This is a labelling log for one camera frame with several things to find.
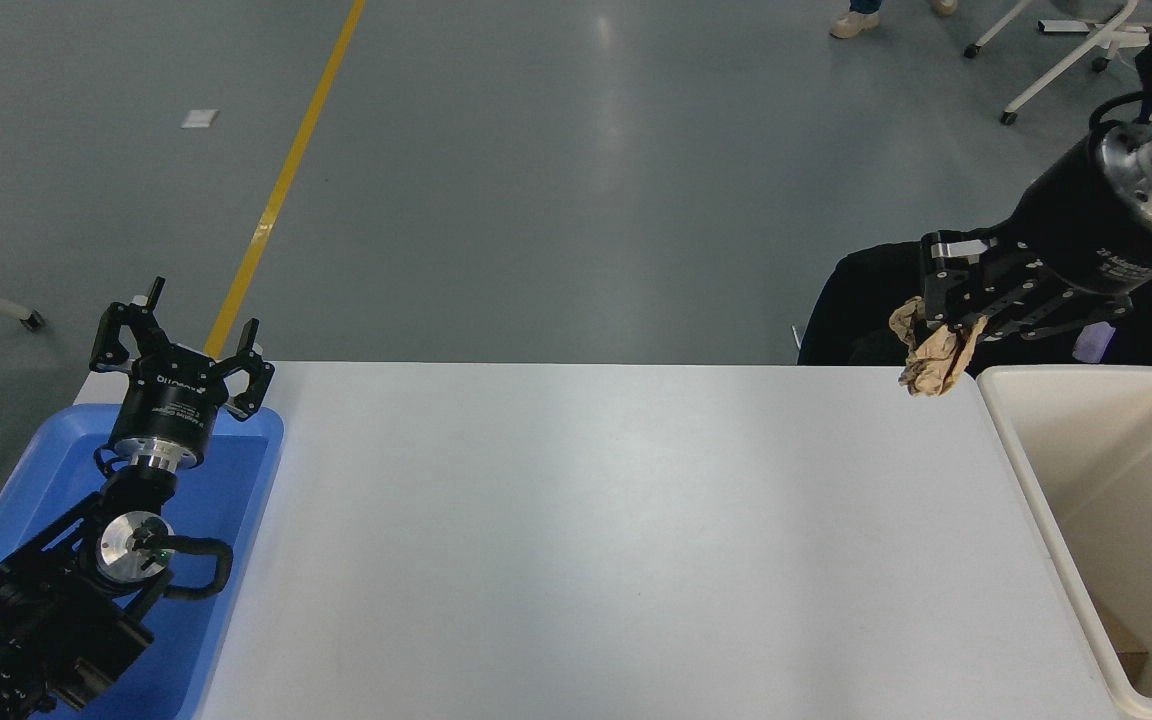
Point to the brown cardboard piece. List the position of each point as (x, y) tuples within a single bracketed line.
[(1126, 650)]

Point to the white paper scrap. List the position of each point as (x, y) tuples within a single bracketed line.
[(199, 118)]

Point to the tan paper ball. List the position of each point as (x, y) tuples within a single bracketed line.
[(936, 365)]

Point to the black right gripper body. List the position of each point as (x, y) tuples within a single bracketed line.
[(1076, 230)]

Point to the large pale plastic bin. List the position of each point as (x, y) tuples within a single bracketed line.
[(1036, 470)]

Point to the blue plastic tray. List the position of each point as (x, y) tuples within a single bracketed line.
[(226, 470)]

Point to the white wheeled stand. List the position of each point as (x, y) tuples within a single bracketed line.
[(1086, 27)]

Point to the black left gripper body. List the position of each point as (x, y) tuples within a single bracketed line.
[(168, 410)]

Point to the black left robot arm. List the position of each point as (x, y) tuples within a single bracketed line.
[(46, 610)]

